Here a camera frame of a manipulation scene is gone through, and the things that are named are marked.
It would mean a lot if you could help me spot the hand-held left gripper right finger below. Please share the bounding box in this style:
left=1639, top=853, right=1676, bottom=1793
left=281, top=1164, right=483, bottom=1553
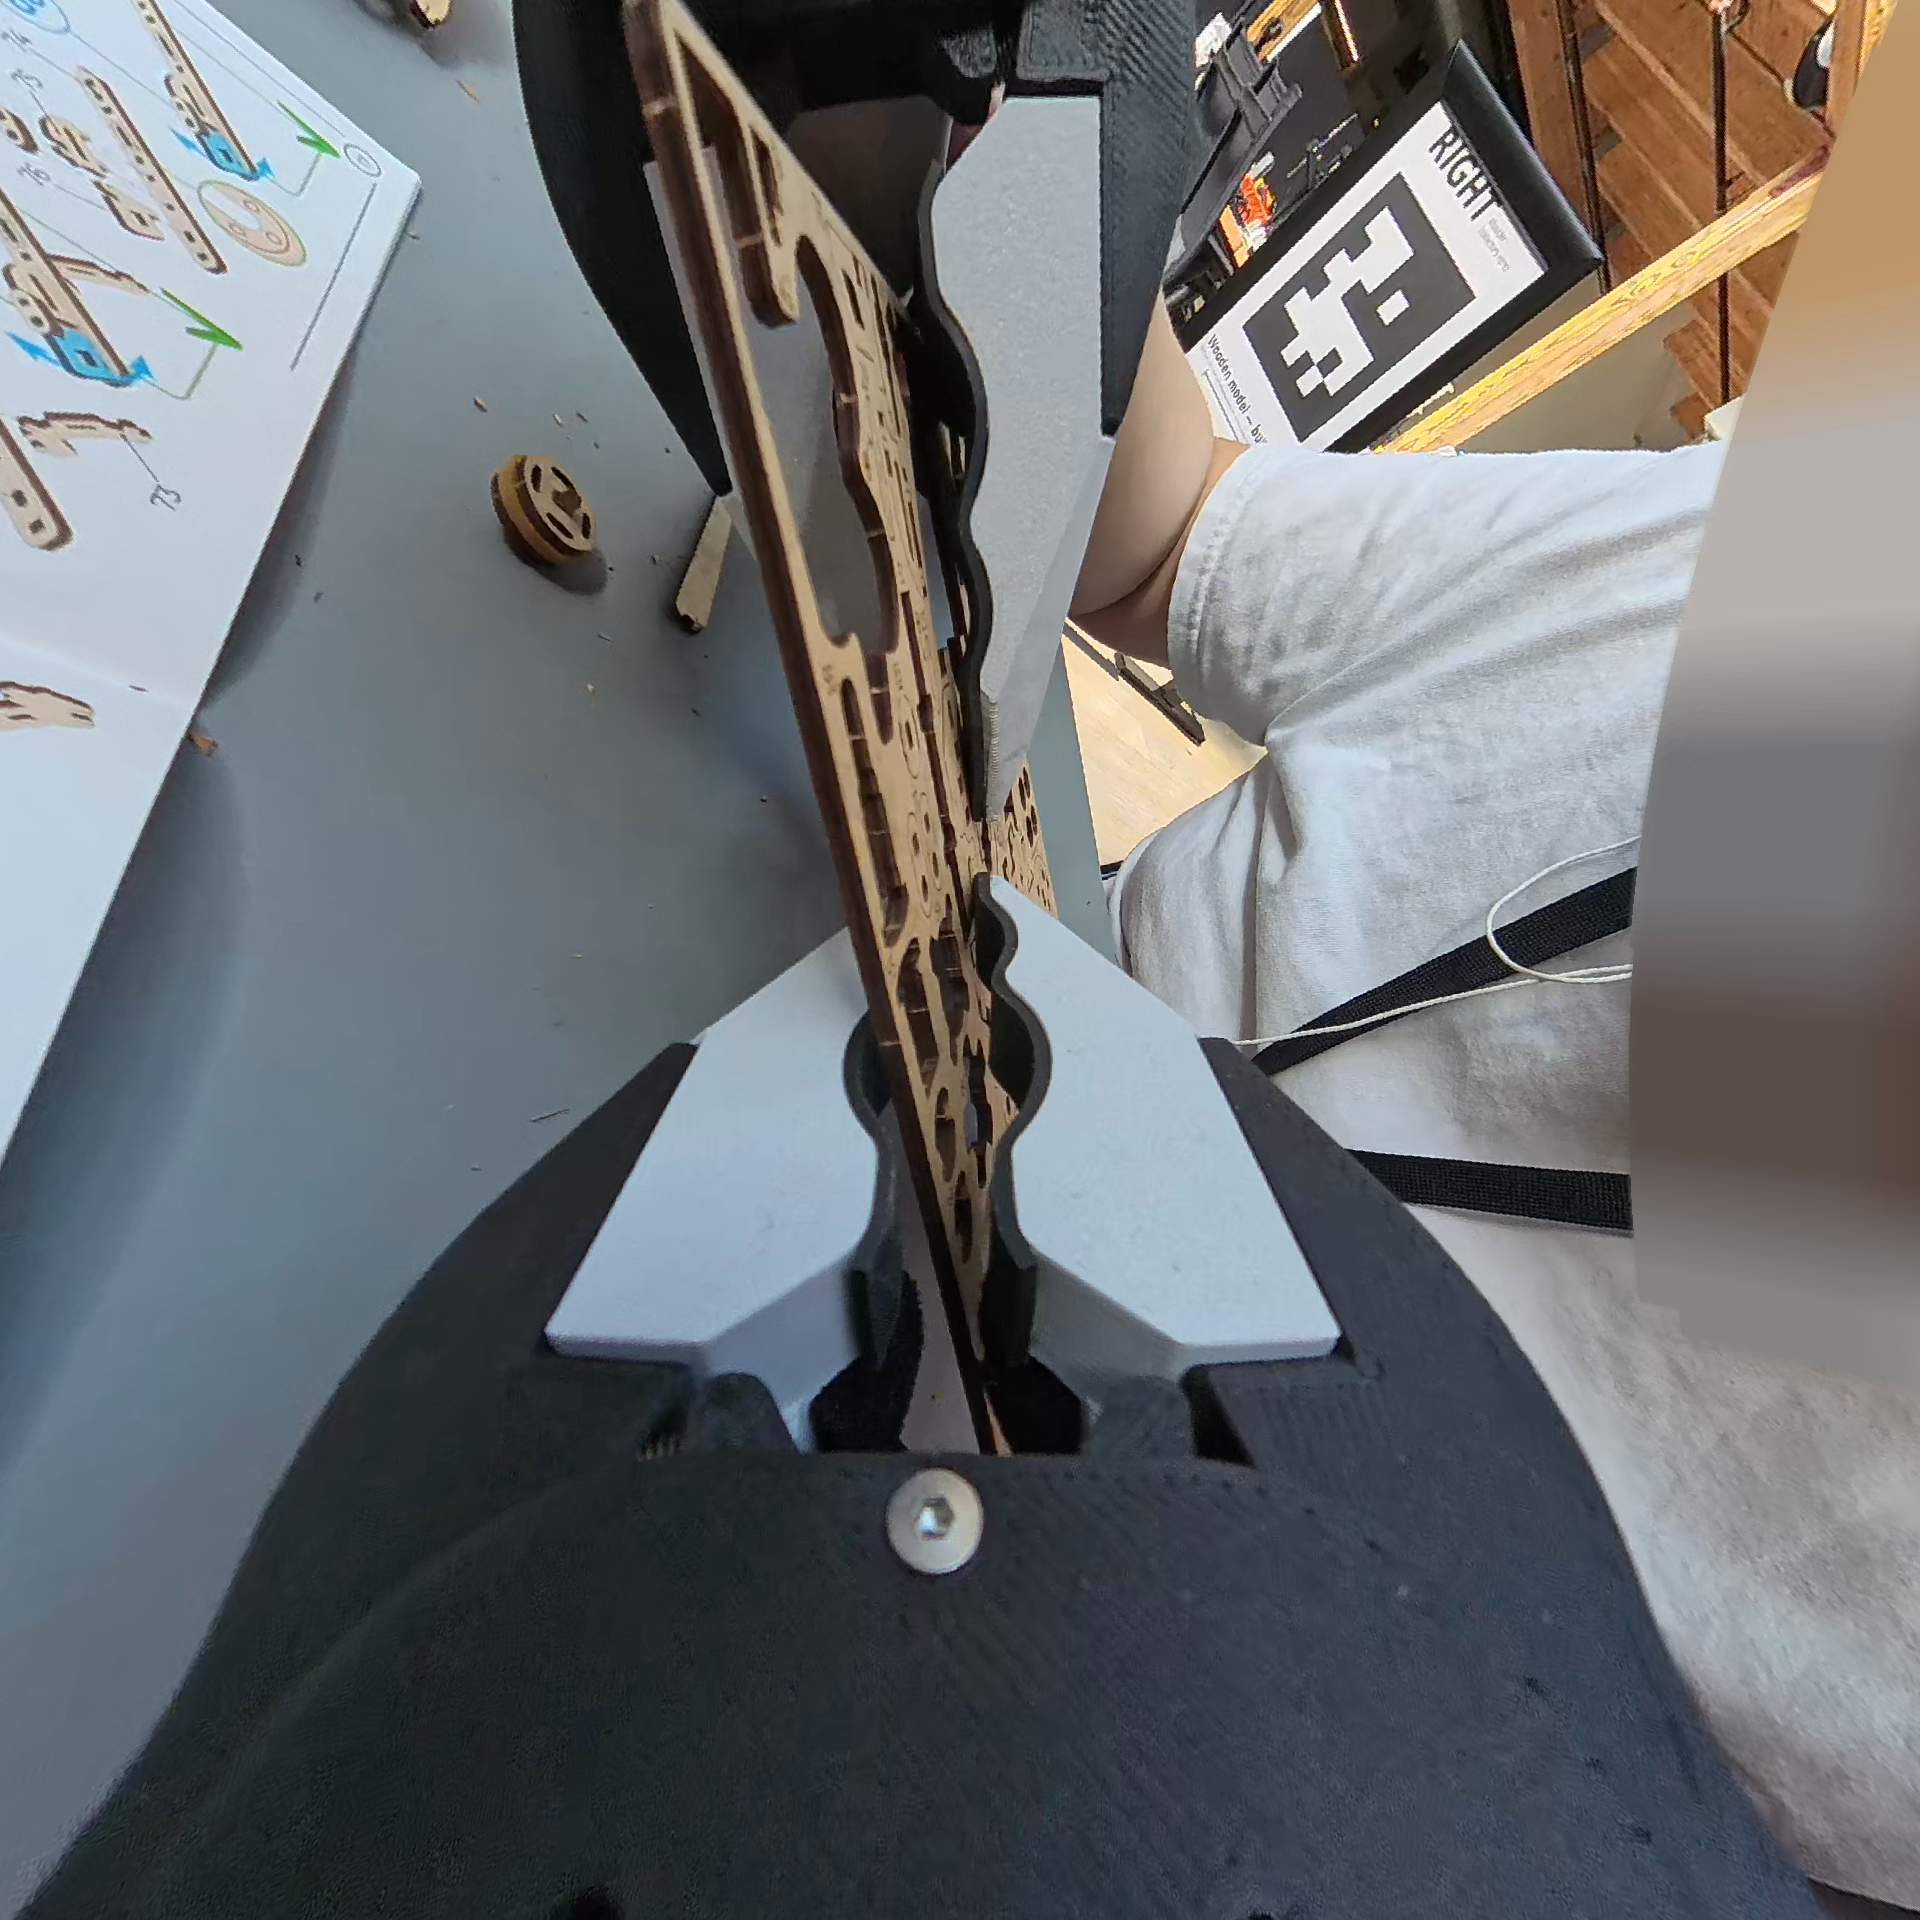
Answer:
left=978, top=875, right=1342, bottom=1405

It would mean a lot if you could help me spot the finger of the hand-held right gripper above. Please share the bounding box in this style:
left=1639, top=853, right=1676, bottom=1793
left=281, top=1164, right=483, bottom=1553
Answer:
left=643, top=105, right=951, bottom=639
left=910, top=93, right=1123, bottom=823

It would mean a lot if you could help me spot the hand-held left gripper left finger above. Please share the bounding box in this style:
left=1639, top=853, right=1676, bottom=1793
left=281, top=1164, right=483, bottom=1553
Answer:
left=546, top=931, right=916, bottom=1421

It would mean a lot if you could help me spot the wooden laser-cut parts sheet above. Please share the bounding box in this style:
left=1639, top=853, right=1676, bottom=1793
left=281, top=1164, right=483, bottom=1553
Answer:
left=621, top=0, right=1058, bottom=1456

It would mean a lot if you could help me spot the person's right forearm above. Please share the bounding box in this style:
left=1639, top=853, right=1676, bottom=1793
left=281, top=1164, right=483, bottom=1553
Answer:
left=1069, top=290, right=1251, bottom=666

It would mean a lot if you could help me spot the thin wooden stick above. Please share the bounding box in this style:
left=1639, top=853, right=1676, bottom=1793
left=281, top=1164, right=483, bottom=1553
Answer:
left=673, top=496, right=738, bottom=634

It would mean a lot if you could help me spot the black framed tag sign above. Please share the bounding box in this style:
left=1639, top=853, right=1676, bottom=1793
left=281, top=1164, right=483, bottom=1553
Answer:
left=1191, top=35, right=1608, bottom=455

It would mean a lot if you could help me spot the small wooden wheel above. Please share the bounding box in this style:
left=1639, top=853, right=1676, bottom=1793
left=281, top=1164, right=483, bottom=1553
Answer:
left=491, top=455, right=604, bottom=572

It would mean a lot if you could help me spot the white instruction booklet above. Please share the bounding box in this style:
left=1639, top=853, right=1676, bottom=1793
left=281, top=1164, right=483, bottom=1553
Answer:
left=0, top=0, right=424, bottom=1155

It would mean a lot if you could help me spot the black webbing strap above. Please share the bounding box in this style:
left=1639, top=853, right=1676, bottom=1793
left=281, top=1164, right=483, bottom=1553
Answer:
left=1251, top=867, right=1636, bottom=1235

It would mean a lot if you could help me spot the thin white cord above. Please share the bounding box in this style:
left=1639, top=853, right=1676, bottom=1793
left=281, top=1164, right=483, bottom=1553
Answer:
left=1232, top=877, right=1639, bottom=1050

